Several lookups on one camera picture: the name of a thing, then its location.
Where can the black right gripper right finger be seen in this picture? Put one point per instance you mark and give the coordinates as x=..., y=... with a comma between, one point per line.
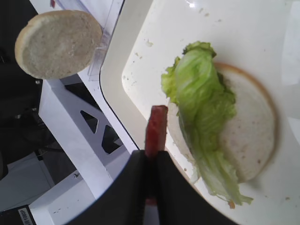
x=177, y=201

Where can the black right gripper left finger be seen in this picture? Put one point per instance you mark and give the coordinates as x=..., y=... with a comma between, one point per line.
x=123, y=203

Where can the single meat patty slice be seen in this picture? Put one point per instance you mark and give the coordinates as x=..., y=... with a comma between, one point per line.
x=155, y=139

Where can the green lettuce leaf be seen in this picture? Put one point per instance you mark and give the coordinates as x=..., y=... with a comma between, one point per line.
x=204, y=105

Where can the bottom bun slice on tray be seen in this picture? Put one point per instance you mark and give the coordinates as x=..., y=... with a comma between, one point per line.
x=250, y=137

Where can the upright bun half left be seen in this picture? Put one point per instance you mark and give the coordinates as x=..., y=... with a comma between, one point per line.
x=57, y=44

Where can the white rectangular tray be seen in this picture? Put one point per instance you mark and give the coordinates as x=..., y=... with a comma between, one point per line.
x=261, y=37

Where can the white table frame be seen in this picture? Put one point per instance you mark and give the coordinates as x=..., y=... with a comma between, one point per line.
x=94, y=140

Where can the left long clear rail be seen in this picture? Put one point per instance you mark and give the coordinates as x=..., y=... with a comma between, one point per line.
x=106, y=12

